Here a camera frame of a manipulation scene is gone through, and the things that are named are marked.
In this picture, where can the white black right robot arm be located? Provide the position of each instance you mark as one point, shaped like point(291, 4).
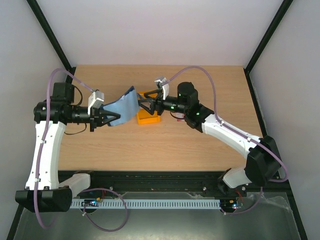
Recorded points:
point(261, 153)

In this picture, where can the black right frame post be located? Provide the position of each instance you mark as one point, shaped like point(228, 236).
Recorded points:
point(276, 20)

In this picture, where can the white slotted cable duct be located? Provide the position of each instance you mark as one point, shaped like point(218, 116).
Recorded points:
point(147, 204)

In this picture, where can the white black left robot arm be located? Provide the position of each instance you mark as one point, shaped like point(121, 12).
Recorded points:
point(43, 192)

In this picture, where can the black left frame post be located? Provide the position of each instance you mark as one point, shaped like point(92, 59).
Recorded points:
point(42, 20)

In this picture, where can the blue card holder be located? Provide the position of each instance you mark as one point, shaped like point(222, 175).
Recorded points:
point(126, 106)

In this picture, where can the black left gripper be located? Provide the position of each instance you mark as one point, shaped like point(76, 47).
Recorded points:
point(96, 117)

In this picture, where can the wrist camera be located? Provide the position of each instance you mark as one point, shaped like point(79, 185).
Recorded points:
point(161, 83)
point(95, 100)

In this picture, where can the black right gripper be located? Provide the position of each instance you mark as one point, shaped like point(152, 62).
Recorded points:
point(159, 105)

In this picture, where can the black frame post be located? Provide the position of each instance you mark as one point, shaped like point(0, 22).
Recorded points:
point(42, 20)
point(276, 20)

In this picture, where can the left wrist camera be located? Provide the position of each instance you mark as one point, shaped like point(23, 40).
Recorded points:
point(95, 100)

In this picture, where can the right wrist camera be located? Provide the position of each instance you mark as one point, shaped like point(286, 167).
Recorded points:
point(161, 83)

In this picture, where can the yellow plastic bin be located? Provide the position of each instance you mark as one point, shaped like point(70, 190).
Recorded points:
point(143, 117)

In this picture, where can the red white credit card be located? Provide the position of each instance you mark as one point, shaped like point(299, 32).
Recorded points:
point(179, 117)

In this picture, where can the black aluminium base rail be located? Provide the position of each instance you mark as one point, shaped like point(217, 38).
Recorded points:
point(205, 183)

